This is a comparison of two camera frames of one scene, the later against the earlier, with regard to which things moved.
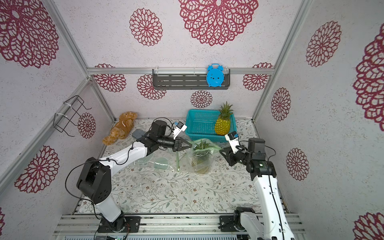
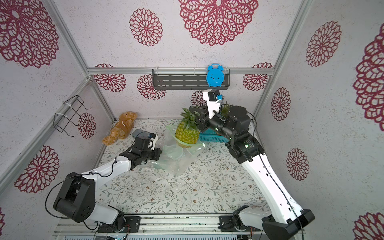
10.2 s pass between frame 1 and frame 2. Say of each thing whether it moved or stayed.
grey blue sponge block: stayed
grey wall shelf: stayed
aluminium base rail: stayed
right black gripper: moved
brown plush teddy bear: stayed
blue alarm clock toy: stayed
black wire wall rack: stayed
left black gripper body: moved
